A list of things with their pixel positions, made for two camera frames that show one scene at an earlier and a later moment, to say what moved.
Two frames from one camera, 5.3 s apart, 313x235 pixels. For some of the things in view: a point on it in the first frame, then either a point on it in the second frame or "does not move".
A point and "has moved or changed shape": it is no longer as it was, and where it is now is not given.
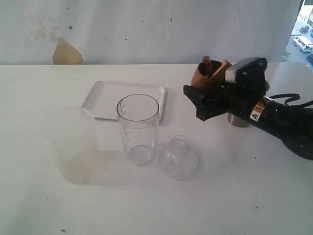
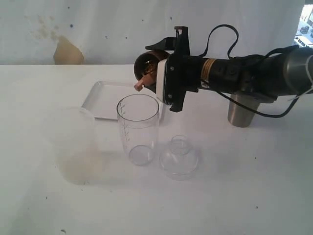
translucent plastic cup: (74, 134) does not move
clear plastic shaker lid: (179, 160) does not move
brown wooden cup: (210, 74) has moved or changed shape
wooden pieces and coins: (207, 69) has moved or changed shape
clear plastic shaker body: (138, 115) does not move
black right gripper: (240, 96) → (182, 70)
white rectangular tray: (102, 99) does not move
